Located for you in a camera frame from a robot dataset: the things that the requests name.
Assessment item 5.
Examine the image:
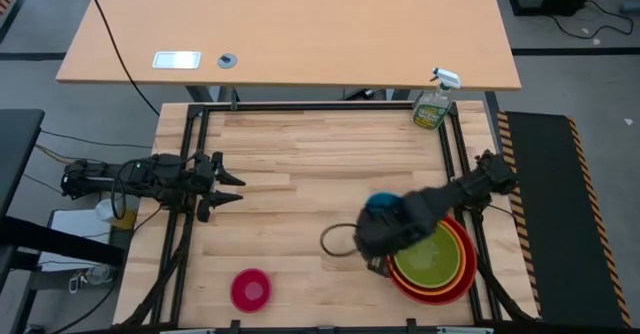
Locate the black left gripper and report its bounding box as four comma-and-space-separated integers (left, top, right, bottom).
187, 150, 247, 224

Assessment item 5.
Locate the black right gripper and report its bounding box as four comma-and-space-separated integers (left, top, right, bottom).
355, 201, 437, 278

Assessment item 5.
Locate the green plastic bowl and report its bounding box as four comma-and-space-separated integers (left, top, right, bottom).
393, 222, 462, 289

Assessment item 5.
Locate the orange plastic bowl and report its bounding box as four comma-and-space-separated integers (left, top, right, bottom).
388, 219, 468, 297

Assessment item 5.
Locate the blue plastic bowl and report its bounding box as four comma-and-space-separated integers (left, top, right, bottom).
364, 190, 404, 214

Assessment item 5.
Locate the large red plastic bowl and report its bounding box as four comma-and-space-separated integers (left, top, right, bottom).
386, 215, 479, 307

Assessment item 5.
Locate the yellow container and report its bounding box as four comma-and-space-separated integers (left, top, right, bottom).
113, 208, 138, 231

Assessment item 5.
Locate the small pink plastic bowl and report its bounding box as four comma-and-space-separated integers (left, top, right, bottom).
229, 268, 273, 314

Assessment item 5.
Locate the white plastic cup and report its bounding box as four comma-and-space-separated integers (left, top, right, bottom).
94, 198, 121, 223

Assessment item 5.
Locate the silver rectangular desk plate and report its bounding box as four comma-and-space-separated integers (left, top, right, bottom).
151, 50, 202, 71

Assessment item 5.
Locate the white flat box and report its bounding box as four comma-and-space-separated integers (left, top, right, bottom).
38, 208, 117, 274

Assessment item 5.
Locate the clear plastic item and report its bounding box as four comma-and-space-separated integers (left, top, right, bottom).
82, 264, 114, 286

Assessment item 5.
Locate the spray bottle with white trigger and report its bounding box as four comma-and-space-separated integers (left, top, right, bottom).
412, 66, 462, 131

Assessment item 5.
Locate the black table beam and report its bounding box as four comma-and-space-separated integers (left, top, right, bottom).
0, 215, 126, 268

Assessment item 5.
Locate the black desk foot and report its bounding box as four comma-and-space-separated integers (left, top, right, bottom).
343, 87, 387, 101

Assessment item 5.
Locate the black mat with hazard stripes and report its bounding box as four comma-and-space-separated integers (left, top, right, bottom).
496, 111, 635, 328

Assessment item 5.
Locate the light wood desk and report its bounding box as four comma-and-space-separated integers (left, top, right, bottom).
55, 0, 522, 92

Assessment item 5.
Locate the black side table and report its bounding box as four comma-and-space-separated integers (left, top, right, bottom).
0, 108, 46, 220

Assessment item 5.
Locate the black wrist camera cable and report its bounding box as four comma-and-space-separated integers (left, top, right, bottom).
319, 222, 361, 259

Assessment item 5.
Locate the grey desk leg frame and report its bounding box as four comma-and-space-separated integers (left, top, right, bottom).
184, 84, 239, 104

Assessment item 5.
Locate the black sleeved cable bundle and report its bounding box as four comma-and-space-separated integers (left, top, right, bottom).
119, 218, 194, 328
479, 266, 539, 325

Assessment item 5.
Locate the thin black floor cable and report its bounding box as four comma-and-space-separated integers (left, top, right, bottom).
39, 130, 153, 149
22, 173, 67, 196

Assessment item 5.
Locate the black cable across desk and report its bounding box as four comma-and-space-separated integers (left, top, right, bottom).
81, 0, 161, 118

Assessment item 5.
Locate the black floor cable loop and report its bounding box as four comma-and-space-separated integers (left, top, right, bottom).
549, 0, 635, 40

